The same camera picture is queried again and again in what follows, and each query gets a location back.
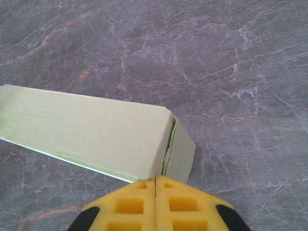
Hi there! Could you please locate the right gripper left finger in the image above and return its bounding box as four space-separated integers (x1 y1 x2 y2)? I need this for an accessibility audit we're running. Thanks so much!
69 179 157 231

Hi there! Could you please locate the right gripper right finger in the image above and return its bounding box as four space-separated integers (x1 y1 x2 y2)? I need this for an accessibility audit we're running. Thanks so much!
155 175 251 231

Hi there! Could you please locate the light green paper box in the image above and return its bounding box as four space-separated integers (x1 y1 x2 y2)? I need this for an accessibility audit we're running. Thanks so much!
0 84 197 185

